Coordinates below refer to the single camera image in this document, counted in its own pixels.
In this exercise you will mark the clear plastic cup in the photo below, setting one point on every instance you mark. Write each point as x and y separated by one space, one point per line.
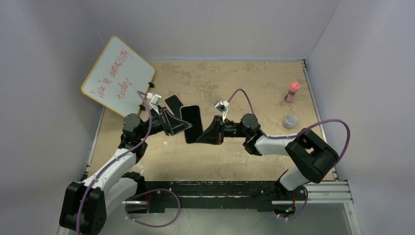
290 121

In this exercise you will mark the pink capped bottle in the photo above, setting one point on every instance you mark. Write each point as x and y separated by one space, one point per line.
294 87

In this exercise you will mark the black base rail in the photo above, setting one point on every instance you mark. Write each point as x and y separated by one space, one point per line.
262 196

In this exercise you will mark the black screen smartphone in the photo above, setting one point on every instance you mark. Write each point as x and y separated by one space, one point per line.
192 123

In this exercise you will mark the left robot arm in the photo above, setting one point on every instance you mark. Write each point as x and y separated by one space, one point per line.
87 203

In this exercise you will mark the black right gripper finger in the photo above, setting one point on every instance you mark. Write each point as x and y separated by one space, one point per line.
211 136
215 125

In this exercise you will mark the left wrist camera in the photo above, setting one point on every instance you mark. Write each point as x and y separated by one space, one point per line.
154 100

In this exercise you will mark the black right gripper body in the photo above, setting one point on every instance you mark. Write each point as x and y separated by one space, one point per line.
232 129

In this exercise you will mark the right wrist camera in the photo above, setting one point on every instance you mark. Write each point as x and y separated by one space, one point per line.
222 107

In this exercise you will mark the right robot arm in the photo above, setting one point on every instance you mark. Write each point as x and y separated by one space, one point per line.
311 155

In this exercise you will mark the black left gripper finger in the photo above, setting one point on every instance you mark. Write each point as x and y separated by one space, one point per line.
172 119
175 127

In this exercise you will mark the pink cased smartphone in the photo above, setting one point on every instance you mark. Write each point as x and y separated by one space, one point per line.
174 104

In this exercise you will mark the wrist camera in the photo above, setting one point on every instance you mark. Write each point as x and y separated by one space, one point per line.
154 100
222 107

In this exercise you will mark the whiteboard with red writing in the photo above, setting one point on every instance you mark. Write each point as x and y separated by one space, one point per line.
117 76

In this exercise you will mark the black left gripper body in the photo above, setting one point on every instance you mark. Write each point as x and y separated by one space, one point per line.
157 126

